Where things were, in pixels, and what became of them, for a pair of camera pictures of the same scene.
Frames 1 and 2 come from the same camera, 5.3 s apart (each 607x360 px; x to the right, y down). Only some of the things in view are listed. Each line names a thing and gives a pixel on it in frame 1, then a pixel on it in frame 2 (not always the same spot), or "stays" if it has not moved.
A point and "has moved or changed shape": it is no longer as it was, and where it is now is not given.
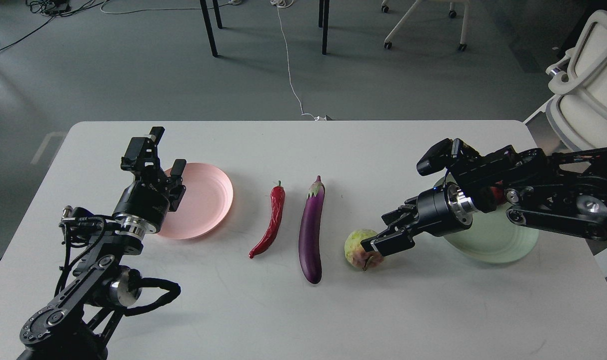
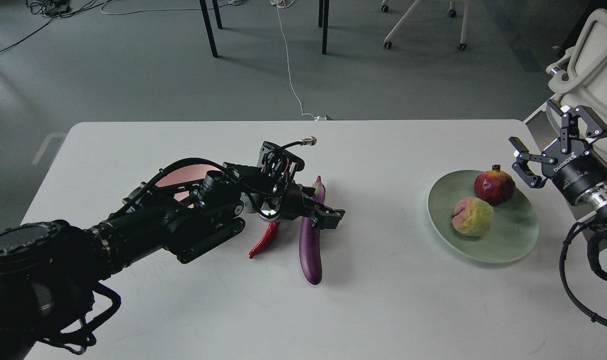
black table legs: x=212 y=44 stays
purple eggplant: x=309 y=250 stays
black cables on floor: x=53 y=8 stays
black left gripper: x=145 y=203 to x=285 y=201
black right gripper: x=438 y=211 to x=581 y=175
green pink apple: x=355 y=253 has moved or changed shape
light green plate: x=491 y=237 stays
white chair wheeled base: x=452 y=14 stays
